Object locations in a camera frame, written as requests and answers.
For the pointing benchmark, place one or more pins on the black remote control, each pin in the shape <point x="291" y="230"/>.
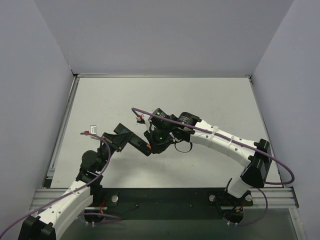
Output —
<point x="135" y="140"/>

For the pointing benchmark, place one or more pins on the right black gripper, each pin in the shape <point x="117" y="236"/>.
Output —
<point x="155" y="138"/>

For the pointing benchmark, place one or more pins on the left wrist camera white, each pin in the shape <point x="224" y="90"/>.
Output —
<point x="92" y="131"/>

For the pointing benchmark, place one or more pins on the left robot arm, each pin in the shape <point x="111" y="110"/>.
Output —
<point x="61" y="212"/>

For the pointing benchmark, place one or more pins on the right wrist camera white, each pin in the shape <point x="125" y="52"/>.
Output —
<point x="145" y="120"/>

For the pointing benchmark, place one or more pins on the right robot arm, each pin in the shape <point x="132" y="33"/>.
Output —
<point x="251" y="155"/>

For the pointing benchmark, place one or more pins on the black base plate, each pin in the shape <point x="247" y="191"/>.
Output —
<point x="158" y="211"/>

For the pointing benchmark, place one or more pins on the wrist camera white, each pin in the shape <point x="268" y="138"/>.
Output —
<point x="92" y="131"/>
<point x="145" y="120"/>

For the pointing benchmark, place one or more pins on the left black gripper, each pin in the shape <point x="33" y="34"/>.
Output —
<point x="122" y="136"/>

